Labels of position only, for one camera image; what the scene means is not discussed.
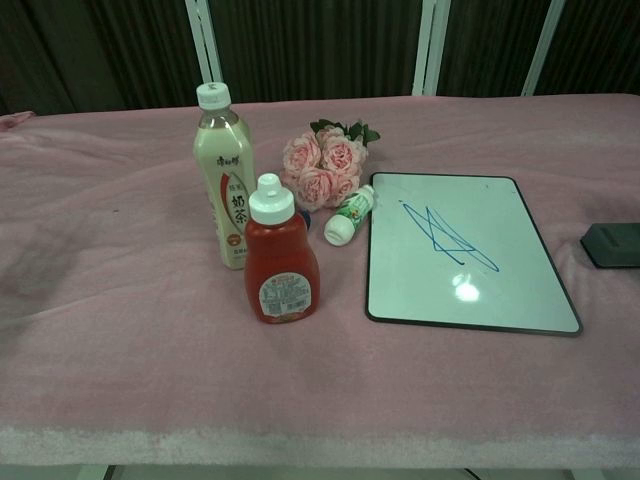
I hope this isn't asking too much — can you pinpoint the black whiteboard eraser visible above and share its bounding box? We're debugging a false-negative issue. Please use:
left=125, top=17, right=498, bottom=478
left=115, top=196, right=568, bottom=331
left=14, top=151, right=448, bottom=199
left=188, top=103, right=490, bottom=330
left=579, top=222, right=640, bottom=270

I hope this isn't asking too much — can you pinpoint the white board with black rim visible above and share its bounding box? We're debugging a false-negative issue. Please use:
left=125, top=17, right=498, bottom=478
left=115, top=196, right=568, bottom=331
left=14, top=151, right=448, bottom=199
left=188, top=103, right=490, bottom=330
left=365, top=171, right=584, bottom=336

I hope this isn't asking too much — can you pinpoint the small green white bottle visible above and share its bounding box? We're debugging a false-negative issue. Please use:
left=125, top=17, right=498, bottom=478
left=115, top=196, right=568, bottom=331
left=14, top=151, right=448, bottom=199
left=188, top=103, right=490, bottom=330
left=323, top=183, right=377, bottom=247

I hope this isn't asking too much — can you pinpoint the red ketchup squeeze bottle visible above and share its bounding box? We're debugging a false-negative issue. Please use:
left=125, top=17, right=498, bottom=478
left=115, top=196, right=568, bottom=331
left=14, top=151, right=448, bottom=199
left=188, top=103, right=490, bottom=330
left=243, top=172, right=321, bottom=325

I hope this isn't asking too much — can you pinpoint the pink artificial rose bouquet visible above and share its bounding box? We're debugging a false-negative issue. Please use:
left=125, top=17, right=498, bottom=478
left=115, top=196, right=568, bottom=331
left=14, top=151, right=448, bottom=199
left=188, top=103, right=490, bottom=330
left=279, top=117, right=381, bottom=212

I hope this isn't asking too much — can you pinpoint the milk tea bottle white cap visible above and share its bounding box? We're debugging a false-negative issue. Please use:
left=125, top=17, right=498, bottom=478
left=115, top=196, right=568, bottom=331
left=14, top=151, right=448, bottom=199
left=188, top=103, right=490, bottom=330
left=193, top=82, right=257, bottom=272

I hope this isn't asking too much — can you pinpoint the pink velvet tablecloth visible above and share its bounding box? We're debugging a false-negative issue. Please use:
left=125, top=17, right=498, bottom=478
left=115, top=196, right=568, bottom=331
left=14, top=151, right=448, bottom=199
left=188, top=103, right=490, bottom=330
left=0, top=92, right=640, bottom=469

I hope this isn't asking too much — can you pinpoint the white frame post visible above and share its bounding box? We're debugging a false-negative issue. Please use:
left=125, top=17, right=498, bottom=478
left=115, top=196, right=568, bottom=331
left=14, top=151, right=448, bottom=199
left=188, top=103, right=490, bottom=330
left=522, top=0, right=569, bottom=96
left=410, top=0, right=454, bottom=97
left=188, top=0, right=225, bottom=85

